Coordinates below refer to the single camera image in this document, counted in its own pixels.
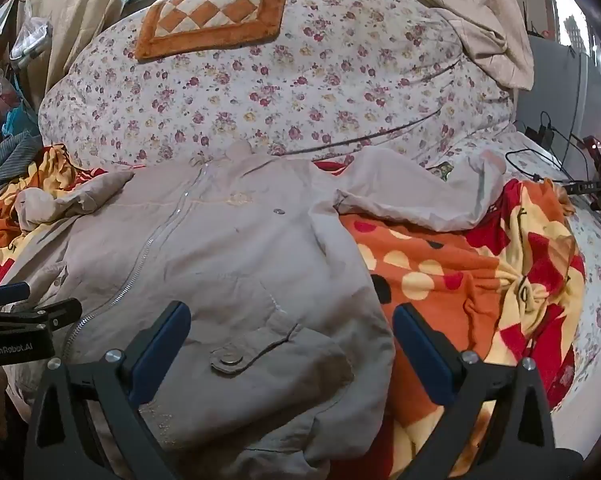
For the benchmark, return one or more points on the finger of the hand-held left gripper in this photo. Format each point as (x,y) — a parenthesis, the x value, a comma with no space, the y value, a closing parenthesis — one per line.
(55,309)
(5,294)

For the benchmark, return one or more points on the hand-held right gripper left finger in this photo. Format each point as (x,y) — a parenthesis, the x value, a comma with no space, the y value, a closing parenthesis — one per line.
(160,350)

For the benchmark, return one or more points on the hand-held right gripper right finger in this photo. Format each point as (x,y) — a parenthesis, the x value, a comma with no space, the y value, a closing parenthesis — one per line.
(420,350)

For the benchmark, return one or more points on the beige zip jacket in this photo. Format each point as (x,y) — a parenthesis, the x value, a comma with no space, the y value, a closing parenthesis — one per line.
(230,260)

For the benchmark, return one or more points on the orange red printed blanket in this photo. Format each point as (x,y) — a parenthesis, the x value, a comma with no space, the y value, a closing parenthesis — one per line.
(455,285)

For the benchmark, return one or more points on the grey striped garment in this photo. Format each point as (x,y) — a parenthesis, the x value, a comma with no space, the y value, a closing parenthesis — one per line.
(10,165)

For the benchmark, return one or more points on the blue plastic bag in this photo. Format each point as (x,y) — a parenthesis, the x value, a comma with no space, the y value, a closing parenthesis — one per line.
(18,120)

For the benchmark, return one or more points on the black power strip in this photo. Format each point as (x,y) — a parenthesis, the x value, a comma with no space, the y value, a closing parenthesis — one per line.
(590,187)

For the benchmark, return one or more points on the clear plastic bag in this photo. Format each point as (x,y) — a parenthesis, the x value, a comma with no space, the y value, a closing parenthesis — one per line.
(30,35)

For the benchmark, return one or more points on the floral quilt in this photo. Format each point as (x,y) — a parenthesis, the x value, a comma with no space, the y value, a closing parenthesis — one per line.
(305,85)

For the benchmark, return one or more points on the beige curtain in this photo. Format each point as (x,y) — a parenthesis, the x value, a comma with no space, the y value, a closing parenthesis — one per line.
(480,15)
(80,15)

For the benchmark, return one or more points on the grey panel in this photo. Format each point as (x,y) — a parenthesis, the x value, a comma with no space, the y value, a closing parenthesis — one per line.
(560,80)

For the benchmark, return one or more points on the orange checkered cushion mat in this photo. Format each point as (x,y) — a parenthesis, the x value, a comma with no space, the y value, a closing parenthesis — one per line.
(210,15)

